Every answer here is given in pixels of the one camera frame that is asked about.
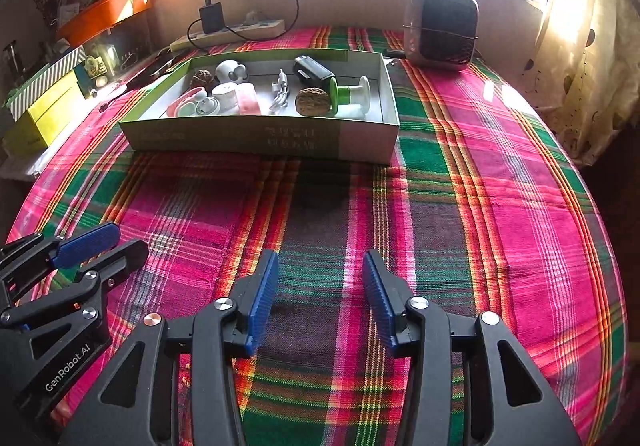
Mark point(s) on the brown walnut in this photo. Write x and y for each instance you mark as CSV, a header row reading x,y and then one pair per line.
x,y
203,80
313,102

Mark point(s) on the white panda dome gadget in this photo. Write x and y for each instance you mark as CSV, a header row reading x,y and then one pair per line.
x,y
230,70

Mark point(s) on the grey space heater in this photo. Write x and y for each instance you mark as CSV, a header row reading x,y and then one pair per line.
x,y
442,31

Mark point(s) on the orange tray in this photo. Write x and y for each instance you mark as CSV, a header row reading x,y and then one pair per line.
x,y
110,9

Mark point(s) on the pink green plaid blanket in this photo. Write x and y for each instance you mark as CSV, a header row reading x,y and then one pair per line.
x,y
450,176

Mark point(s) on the small white knob massager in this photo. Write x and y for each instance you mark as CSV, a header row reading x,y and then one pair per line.
x,y
207,107

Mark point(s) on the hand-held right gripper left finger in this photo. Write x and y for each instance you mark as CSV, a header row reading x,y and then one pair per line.
x,y
260,301

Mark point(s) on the black power adapter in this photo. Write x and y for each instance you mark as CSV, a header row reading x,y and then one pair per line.
x,y
211,18

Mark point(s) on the cream dotted curtain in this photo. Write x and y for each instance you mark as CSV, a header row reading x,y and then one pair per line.
x,y
590,76

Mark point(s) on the green white spool massager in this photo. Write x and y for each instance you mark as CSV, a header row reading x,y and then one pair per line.
x,y
350,96

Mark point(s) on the yellow box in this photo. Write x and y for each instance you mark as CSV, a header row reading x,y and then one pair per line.
x,y
40,119

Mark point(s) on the white bottle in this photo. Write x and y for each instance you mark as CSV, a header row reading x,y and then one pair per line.
x,y
226,96

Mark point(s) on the white power strip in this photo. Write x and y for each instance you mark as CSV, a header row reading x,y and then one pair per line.
x,y
260,29

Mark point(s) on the green white striped box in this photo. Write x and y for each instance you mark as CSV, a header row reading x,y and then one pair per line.
x,y
45,71

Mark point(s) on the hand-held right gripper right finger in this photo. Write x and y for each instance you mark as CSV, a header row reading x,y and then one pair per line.
x,y
382,306

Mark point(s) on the beige plug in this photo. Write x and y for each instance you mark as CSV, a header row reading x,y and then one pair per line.
x,y
252,18

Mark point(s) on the black cylinder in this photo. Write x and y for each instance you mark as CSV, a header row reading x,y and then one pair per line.
x,y
312,71

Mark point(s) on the green white cardboard box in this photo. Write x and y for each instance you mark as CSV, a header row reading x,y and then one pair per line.
x,y
250,139

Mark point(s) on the black smartphone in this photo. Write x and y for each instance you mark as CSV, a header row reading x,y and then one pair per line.
x,y
150,74

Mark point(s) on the small green card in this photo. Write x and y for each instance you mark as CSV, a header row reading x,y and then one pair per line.
x,y
96,67

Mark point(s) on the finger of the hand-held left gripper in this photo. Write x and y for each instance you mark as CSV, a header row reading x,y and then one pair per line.
x,y
120,258
85,243

